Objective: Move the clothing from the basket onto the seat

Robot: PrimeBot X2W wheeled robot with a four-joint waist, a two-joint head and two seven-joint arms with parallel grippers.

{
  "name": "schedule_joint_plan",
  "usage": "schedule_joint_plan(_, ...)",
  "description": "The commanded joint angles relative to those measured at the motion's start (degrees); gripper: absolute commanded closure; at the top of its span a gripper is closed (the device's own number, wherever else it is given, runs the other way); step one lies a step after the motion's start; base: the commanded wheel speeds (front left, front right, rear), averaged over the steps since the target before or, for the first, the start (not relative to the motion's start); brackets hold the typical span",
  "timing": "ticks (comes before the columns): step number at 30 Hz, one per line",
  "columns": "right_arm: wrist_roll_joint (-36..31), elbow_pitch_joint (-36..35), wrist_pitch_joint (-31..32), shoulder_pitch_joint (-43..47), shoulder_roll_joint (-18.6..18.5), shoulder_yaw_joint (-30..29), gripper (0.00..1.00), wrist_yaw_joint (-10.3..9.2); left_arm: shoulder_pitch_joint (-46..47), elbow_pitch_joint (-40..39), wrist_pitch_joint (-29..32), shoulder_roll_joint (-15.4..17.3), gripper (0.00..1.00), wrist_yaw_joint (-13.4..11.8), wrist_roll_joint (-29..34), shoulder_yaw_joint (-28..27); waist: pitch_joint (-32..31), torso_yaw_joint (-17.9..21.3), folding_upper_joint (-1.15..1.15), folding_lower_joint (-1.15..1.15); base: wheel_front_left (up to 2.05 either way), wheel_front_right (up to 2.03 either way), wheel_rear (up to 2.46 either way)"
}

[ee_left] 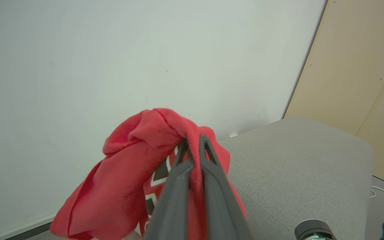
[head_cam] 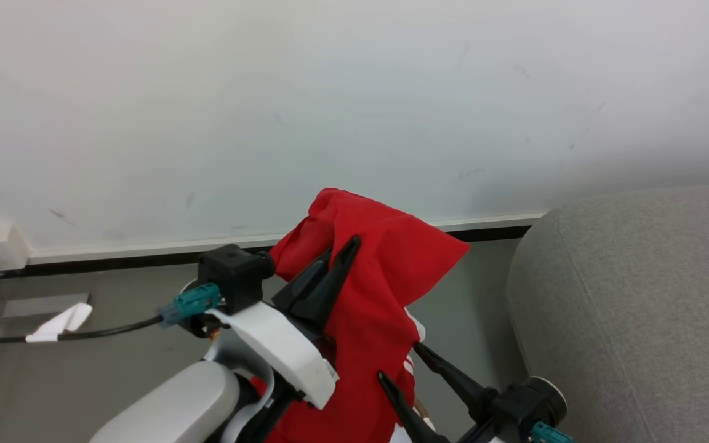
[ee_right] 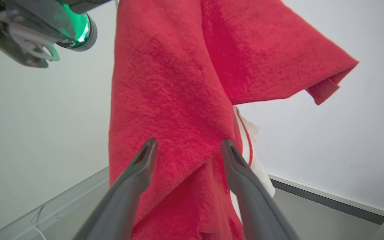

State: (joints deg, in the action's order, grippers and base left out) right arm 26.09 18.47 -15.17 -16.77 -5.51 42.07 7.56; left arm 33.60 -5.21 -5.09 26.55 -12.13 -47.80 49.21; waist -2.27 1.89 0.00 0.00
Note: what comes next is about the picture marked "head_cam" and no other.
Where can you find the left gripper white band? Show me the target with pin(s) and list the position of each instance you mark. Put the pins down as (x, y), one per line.
(280, 347)

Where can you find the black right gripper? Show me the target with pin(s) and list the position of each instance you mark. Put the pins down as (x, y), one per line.
(480, 432)

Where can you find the red garment with white stripes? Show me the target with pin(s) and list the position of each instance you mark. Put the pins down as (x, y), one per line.
(385, 271)

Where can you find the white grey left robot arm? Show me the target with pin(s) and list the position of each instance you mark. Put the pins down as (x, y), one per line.
(170, 406)

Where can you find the grey fabric sofa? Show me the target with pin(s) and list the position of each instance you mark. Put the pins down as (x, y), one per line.
(644, 320)

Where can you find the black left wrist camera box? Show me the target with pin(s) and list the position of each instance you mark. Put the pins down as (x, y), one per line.
(231, 274)

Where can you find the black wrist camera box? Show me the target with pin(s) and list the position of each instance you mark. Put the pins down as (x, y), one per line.
(520, 403)
(231, 274)

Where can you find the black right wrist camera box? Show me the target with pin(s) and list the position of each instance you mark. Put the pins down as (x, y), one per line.
(520, 403)

